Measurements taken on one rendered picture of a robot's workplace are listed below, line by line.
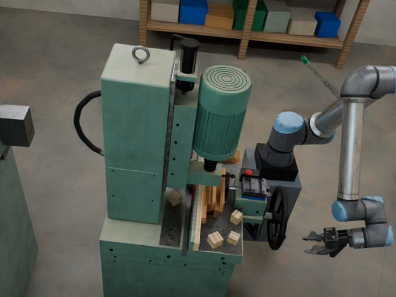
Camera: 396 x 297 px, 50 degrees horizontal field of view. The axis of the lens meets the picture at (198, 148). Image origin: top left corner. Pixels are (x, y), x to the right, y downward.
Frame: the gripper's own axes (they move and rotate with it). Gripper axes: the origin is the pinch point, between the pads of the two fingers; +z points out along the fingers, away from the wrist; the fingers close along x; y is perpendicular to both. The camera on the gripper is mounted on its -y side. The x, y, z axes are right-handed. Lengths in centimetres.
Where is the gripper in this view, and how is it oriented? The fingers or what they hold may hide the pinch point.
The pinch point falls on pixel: (306, 245)
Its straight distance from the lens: 205.7
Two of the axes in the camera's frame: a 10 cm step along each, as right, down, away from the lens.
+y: -2.3, -7.2, -6.6
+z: -9.7, 1.3, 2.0
